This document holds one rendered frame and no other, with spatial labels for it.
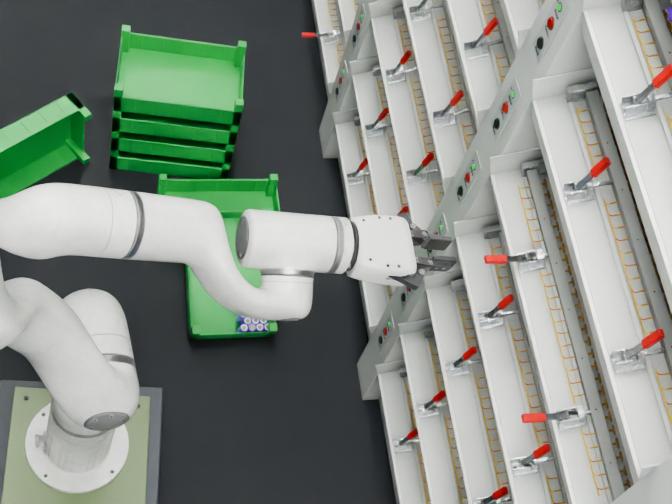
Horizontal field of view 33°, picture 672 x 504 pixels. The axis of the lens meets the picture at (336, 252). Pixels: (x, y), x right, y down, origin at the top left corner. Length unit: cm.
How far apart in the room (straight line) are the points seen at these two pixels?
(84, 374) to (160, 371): 92
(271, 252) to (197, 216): 14
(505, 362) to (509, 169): 33
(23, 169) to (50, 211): 151
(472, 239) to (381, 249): 43
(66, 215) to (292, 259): 35
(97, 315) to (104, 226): 42
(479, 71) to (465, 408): 62
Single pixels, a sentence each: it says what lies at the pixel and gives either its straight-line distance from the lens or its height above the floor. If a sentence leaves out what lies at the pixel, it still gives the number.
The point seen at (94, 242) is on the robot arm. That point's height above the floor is 117.
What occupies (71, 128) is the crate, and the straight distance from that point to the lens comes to 293.
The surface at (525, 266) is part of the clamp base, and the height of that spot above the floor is 97.
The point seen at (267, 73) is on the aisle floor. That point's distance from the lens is 319.
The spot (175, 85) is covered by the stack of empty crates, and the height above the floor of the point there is 24.
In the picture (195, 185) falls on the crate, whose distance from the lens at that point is 289.
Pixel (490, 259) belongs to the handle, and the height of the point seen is 98.
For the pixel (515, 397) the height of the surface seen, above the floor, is 76.
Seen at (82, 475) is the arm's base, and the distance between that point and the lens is 218.
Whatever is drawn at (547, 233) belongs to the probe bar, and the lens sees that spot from 183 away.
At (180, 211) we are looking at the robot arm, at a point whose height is 115.
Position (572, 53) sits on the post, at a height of 126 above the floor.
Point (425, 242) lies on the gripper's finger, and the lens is 173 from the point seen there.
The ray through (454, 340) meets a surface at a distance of 218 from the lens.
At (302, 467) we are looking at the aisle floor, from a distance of 262.
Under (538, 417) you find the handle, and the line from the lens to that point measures 168.
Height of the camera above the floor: 241
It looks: 57 degrees down
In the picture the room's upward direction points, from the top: 22 degrees clockwise
